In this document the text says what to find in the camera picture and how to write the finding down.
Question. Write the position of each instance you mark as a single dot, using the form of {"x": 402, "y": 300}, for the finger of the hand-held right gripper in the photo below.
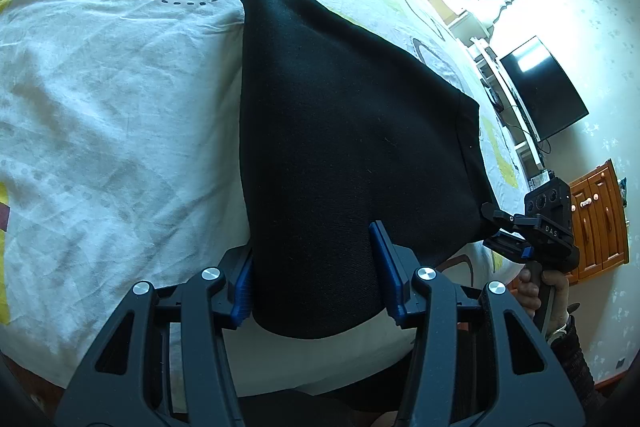
{"x": 510, "y": 244}
{"x": 500, "y": 217}

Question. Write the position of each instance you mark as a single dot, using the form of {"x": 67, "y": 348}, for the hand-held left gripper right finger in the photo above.
{"x": 390, "y": 277}

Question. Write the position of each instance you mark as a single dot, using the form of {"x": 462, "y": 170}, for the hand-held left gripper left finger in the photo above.
{"x": 242, "y": 292}

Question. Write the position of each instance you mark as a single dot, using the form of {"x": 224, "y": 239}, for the black pants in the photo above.
{"x": 350, "y": 132}

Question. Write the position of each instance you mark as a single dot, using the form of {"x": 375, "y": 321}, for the person's right forearm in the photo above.
{"x": 575, "y": 367}

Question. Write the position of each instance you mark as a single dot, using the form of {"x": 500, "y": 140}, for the person's right hand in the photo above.
{"x": 527, "y": 294}

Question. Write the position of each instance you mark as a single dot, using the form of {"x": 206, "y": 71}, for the orange wooden cabinet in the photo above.
{"x": 600, "y": 227}

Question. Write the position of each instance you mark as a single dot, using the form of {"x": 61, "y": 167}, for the white television shelf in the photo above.
{"x": 525, "y": 152}

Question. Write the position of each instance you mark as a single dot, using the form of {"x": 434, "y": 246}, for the black flat television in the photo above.
{"x": 545, "y": 92}

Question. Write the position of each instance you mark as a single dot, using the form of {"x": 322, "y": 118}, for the dark cloth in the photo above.
{"x": 310, "y": 407}

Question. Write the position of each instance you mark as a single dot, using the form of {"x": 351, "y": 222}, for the cream dressing table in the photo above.
{"x": 465, "y": 24}

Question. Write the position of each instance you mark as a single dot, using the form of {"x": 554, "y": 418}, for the white printed bedsheet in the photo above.
{"x": 125, "y": 107}

